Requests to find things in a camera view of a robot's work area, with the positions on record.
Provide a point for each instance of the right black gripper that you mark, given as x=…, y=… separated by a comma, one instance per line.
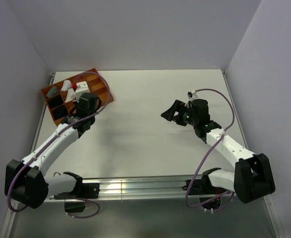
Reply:
x=178, y=106

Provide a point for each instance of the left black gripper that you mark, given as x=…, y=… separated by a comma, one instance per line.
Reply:
x=77, y=103

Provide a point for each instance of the black sock with white stripes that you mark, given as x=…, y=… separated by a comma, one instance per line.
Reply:
x=55, y=101

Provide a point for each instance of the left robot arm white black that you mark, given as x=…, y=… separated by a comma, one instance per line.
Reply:
x=26, y=181

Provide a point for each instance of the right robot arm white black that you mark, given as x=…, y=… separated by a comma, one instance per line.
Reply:
x=252, y=177

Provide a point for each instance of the lower white rolled sock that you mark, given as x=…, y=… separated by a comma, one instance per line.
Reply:
x=70, y=96

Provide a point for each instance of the white rolled sock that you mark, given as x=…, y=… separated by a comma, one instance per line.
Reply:
x=66, y=85
x=70, y=96

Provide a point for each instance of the upper white rolled sock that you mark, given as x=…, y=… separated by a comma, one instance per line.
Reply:
x=66, y=85

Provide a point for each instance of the orange compartment tray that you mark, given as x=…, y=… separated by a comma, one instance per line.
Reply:
x=95, y=83

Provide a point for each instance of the grey rolled sock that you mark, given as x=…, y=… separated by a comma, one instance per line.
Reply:
x=52, y=92

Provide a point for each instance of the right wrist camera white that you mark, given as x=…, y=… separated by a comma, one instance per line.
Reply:
x=192, y=95

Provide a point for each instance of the aluminium frame rail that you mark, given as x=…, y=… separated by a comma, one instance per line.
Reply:
x=141, y=163

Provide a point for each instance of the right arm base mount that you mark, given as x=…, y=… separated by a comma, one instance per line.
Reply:
x=202, y=186

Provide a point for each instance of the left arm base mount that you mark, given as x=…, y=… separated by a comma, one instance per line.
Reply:
x=76, y=204

